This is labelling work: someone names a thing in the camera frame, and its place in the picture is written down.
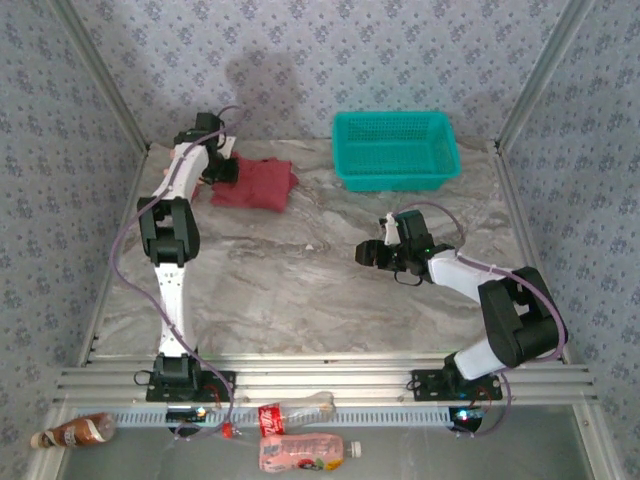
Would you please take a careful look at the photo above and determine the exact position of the maroon ribbed tank top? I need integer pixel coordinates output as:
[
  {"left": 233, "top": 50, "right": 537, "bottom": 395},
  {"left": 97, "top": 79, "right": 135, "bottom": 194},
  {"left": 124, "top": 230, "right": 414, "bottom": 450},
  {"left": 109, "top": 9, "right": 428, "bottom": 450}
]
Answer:
[
  {"left": 233, "top": 152, "right": 301, "bottom": 215},
  {"left": 209, "top": 183, "right": 251, "bottom": 209}
]

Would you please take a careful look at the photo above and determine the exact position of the teal plastic mesh basket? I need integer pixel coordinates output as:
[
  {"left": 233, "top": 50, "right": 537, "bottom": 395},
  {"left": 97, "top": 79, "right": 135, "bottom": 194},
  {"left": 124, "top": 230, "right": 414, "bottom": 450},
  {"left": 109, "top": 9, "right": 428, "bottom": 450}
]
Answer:
[{"left": 332, "top": 110, "right": 462, "bottom": 194}]

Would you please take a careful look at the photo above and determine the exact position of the pink plush doll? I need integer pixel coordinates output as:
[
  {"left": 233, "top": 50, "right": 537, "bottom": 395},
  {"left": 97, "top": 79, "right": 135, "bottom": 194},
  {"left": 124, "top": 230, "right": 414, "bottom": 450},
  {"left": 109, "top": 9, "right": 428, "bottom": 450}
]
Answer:
[{"left": 162, "top": 144, "right": 206, "bottom": 190}]

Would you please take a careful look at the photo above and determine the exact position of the small circuit board with LED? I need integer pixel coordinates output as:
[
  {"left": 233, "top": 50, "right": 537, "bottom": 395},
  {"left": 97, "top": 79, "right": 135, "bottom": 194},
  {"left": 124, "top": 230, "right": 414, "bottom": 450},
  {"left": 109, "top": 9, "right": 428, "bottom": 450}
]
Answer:
[
  {"left": 448, "top": 407, "right": 485, "bottom": 432},
  {"left": 166, "top": 407, "right": 207, "bottom": 424}
]

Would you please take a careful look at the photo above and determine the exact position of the clear cola bottle red label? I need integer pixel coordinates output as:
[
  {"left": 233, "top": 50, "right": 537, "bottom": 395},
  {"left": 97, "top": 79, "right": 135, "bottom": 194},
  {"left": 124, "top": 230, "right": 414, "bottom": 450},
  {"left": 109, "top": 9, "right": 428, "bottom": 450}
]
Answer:
[{"left": 222, "top": 391, "right": 336, "bottom": 440}]

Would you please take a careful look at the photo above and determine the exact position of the pink drink bottle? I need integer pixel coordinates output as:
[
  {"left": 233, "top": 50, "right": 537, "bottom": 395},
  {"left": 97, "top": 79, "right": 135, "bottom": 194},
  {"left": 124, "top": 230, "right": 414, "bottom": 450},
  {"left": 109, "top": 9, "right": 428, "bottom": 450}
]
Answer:
[{"left": 258, "top": 432, "right": 363, "bottom": 474}]

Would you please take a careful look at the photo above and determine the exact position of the brown drink bottle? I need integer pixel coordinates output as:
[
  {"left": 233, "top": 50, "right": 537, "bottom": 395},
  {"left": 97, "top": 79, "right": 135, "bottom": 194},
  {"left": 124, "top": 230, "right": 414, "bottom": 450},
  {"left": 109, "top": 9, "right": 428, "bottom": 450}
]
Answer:
[{"left": 30, "top": 412, "right": 117, "bottom": 450}]

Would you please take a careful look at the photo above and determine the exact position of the aluminium table side rail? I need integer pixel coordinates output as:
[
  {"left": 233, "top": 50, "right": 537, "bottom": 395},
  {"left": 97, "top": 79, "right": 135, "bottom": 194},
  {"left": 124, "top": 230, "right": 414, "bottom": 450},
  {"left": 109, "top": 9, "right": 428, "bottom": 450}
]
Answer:
[
  {"left": 493, "top": 144, "right": 574, "bottom": 364},
  {"left": 77, "top": 147, "right": 151, "bottom": 369}
]

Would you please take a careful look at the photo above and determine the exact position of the aluminium corner post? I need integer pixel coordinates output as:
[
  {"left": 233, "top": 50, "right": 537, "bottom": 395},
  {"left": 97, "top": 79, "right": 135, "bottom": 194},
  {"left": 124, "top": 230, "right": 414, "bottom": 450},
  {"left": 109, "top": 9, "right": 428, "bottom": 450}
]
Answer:
[
  {"left": 49, "top": 0, "right": 152, "bottom": 154},
  {"left": 496, "top": 0, "right": 597, "bottom": 151}
]

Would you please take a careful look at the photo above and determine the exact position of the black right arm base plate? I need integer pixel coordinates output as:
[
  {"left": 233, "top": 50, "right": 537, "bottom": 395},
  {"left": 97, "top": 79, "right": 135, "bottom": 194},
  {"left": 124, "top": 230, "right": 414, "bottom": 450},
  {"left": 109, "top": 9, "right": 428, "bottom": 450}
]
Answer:
[{"left": 410, "top": 368, "right": 504, "bottom": 401}]

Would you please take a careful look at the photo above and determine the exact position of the aluminium mounting rail frame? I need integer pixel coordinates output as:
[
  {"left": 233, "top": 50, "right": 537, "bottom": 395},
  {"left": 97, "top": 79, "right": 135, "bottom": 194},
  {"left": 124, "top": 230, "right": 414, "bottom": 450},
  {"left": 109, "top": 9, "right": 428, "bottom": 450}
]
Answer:
[{"left": 52, "top": 351, "right": 599, "bottom": 405}]

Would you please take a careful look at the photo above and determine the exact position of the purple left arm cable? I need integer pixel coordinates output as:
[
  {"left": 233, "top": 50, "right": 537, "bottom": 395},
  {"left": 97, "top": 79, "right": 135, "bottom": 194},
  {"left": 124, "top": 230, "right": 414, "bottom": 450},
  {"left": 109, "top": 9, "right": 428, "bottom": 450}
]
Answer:
[{"left": 109, "top": 103, "right": 246, "bottom": 442}]

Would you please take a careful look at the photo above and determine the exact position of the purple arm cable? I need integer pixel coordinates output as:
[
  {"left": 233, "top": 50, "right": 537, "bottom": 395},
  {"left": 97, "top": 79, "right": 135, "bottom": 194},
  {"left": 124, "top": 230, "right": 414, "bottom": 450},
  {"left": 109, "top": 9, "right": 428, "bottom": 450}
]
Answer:
[
  {"left": 394, "top": 201, "right": 569, "bottom": 439},
  {"left": 109, "top": 103, "right": 246, "bottom": 442}
]

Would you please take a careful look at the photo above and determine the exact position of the grey slotted cable duct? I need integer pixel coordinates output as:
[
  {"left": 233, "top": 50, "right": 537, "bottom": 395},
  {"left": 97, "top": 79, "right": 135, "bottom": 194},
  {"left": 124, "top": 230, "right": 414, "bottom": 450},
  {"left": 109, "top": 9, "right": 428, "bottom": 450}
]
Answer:
[{"left": 107, "top": 405, "right": 454, "bottom": 429}]

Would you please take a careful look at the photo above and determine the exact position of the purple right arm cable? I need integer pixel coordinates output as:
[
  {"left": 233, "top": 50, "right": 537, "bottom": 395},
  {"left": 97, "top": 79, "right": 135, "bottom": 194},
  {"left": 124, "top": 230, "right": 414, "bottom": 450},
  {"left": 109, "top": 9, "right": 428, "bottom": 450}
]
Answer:
[{"left": 394, "top": 201, "right": 569, "bottom": 439}]

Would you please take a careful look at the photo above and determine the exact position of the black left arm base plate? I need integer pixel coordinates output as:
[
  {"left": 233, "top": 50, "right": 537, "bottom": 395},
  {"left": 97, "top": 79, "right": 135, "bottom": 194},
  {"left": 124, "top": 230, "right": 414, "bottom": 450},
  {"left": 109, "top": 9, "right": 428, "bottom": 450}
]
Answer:
[{"left": 145, "top": 370, "right": 237, "bottom": 403}]

